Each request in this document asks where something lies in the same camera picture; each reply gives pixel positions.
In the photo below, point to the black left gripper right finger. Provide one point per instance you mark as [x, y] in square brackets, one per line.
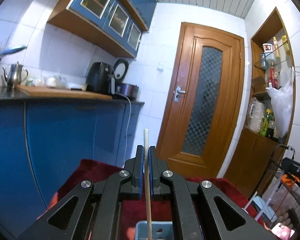
[200, 210]

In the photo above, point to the silver door handle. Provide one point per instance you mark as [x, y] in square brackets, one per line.
[178, 90]

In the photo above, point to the black air fryer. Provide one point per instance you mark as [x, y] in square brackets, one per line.
[100, 79]

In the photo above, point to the wooden shelf cabinet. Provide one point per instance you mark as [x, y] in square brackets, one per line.
[248, 168]

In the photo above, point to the red floral fleece blanket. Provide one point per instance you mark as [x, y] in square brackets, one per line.
[134, 211]

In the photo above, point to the white plastic bag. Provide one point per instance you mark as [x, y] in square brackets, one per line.
[282, 104]

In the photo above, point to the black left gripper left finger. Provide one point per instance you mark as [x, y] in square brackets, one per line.
[91, 210]

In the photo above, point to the steel kettle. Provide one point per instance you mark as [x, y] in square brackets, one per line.
[14, 77]

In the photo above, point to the light blue utensil holder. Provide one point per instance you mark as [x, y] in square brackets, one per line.
[160, 230]

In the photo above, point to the blue lower kitchen cabinets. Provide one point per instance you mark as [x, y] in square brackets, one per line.
[42, 142]

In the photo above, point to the wooden door with glass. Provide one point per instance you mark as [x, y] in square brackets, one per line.
[196, 132]

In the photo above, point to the blue upper wall cabinets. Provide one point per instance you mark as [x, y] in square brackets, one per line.
[116, 26]

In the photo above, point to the black wire rack cart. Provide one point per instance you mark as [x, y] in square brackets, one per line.
[277, 194]

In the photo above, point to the wooden cutting board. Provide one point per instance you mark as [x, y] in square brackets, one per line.
[44, 92]

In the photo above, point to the wooden chopstick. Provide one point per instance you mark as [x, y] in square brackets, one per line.
[147, 182]

